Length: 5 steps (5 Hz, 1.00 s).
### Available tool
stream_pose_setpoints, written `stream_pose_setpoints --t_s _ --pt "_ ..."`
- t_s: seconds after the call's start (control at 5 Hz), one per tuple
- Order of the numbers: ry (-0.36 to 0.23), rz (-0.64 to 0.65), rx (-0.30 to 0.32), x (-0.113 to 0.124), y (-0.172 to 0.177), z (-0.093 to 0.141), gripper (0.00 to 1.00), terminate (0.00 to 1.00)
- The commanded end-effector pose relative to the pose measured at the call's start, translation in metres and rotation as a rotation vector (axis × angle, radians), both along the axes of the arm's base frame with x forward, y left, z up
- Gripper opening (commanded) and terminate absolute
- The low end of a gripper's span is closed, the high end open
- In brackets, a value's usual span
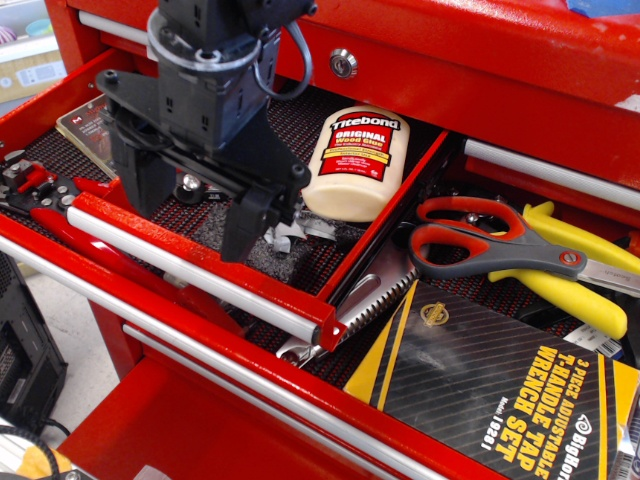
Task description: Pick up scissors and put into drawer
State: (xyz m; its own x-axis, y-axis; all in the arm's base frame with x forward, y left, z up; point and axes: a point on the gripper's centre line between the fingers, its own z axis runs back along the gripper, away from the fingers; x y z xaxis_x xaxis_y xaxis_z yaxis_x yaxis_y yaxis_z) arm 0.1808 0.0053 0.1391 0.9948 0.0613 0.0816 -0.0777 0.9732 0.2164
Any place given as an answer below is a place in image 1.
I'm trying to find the red tool chest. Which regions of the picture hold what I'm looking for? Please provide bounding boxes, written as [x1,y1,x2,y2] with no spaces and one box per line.
[1,1,639,479]

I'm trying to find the black equipment box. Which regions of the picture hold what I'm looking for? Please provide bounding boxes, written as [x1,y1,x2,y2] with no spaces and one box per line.
[1,254,67,434]

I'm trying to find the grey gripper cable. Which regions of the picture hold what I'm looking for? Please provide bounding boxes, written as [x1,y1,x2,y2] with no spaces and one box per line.
[253,19,314,101]

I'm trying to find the red grey handled scissors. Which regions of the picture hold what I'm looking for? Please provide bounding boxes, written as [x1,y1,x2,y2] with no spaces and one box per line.
[407,195,640,297]

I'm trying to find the crumpled grey tape piece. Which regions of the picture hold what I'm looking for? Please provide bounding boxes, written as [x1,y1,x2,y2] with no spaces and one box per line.
[263,210,336,254]

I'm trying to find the red handled wire stripper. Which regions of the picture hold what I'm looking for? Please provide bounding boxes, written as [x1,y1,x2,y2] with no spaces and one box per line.
[0,149,246,337]

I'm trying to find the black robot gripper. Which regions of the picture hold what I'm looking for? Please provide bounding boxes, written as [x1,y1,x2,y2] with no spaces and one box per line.
[97,1,317,263]

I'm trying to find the drill bit set case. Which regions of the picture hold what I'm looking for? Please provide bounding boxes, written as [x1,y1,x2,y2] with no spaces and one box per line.
[56,94,117,179]

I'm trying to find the yellow handled pliers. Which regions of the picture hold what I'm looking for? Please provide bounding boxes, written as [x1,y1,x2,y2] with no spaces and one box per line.
[488,201,639,340]

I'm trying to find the tap wrench set package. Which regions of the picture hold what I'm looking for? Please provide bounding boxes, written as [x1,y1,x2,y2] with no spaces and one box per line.
[345,282,639,479]

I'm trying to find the black ball knob part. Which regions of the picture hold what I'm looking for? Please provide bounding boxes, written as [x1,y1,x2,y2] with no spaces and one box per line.
[173,172,228,205]

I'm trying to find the open small red drawer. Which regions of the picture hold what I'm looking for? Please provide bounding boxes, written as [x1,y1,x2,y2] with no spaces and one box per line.
[0,47,450,352]

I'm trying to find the chrome drawer lock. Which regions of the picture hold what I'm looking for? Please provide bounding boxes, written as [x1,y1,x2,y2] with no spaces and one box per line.
[329,48,358,79]

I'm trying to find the silver folding saw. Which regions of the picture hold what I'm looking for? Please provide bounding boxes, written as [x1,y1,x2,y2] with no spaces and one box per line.
[275,239,420,363]

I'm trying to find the Titebond wood glue bottle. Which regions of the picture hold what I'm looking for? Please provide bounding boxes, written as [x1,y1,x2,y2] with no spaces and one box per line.
[302,105,410,223]

